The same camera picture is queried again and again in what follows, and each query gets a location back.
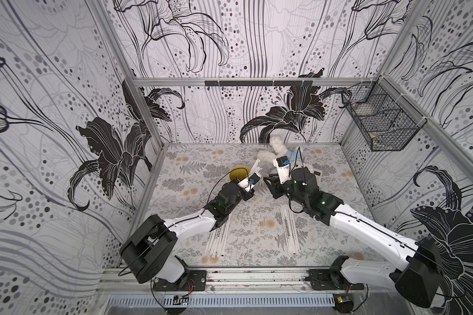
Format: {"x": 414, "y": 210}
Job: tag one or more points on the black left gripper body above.
{"x": 238, "y": 195}

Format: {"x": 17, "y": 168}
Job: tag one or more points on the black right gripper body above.
{"x": 276, "y": 187}

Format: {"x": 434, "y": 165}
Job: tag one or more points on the white straw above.
{"x": 222, "y": 238}
{"x": 295, "y": 239}
{"x": 285, "y": 223}
{"x": 255, "y": 169}
{"x": 215, "y": 241}

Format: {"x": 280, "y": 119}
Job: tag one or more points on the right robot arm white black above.
{"x": 411, "y": 268}

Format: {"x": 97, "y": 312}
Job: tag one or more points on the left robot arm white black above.
{"x": 147, "y": 253}

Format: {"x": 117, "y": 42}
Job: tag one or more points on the white remote control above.
{"x": 317, "y": 172}

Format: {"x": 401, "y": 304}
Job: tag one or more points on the yellow metal cup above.
{"x": 239, "y": 172}

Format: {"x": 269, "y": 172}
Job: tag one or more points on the white plush bunny toy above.
{"x": 278, "y": 149}

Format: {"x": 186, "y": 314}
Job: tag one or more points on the horizontal aluminium back bar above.
{"x": 199, "y": 82}

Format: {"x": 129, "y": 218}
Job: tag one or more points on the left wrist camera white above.
{"x": 248, "y": 183}

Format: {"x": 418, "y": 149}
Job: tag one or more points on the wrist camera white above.
{"x": 248, "y": 183}
{"x": 282, "y": 165}

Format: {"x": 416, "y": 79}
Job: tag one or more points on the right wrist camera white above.
{"x": 282, "y": 165}

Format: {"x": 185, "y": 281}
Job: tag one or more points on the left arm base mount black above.
{"x": 175, "y": 275}

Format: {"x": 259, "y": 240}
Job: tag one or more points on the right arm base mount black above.
{"x": 331, "y": 278}

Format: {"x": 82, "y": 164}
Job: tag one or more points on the black wire basket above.
{"x": 380, "y": 116}

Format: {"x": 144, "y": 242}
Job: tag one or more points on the white slotted cable duct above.
{"x": 225, "y": 300}

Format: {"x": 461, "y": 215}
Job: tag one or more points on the black hook rail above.
{"x": 251, "y": 83}

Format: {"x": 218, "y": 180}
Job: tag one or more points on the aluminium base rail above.
{"x": 226, "y": 280}

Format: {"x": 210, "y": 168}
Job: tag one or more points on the aluminium frame post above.
{"x": 109, "y": 32}

